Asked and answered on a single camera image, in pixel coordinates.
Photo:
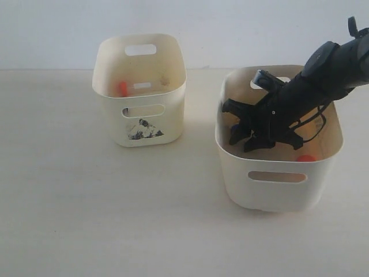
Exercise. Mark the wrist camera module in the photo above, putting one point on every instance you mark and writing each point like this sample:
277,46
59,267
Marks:
267,81

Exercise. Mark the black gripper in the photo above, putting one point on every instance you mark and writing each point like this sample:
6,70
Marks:
275,117

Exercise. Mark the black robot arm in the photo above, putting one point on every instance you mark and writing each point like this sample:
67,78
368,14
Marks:
331,73

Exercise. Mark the orange-capped tube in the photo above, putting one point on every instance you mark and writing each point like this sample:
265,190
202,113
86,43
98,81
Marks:
126,89
306,158

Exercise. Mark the blue-capped tube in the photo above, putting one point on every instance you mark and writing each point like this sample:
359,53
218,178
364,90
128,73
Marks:
234,128

